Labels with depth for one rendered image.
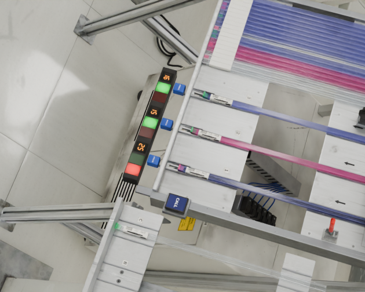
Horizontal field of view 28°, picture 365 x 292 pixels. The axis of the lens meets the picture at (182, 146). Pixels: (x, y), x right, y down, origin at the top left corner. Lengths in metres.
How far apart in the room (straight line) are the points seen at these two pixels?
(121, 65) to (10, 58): 0.48
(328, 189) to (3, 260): 1.08
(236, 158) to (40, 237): 0.87
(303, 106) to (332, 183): 0.67
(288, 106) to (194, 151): 0.64
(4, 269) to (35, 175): 0.33
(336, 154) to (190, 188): 0.39
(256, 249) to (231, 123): 0.51
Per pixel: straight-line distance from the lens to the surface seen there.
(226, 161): 1.87
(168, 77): 1.98
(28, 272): 2.45
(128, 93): 2.76
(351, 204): 1.87
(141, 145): 1.89
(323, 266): 2.55
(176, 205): 1.77
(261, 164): 2.23
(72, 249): 2.56
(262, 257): 2.29
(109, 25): 2.57
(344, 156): 1.92
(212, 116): 1.92
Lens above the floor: 2.07
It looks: 45 degrees down
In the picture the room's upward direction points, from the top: 83 degrees clockwise
